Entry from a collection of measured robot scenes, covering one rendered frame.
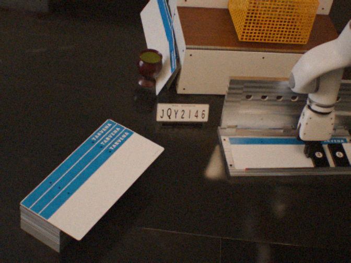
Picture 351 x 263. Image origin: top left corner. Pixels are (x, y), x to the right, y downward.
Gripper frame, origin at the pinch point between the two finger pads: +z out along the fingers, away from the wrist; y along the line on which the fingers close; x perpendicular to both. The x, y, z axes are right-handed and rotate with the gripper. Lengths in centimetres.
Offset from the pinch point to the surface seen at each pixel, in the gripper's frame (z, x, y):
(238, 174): 4.1, -6.4, -23.5
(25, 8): -11, 76, -87
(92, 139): -5, -2, -66
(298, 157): 2.8, 0.3, -2.8
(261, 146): 1.9, 4.7, -13.7
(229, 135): 0.7, 9.2, -23.3
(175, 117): -1.0, 16.6, -39.0
